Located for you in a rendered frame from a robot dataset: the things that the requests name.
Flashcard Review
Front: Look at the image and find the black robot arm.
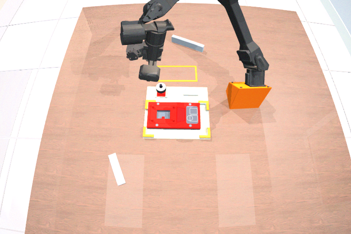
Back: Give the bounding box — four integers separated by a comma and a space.
120, 0, 269, 87

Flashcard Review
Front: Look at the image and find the white rectangular bar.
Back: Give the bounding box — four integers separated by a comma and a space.
171, 35, 204, 52

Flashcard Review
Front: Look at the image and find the white rectangular block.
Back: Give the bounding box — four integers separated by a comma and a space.
108, 153, 126, 186

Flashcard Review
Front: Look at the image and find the white and black wheel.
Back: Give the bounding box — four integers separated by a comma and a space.
156, 83, 166, 93

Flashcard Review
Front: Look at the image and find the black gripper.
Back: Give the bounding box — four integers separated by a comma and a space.
139, 41, 164, 82

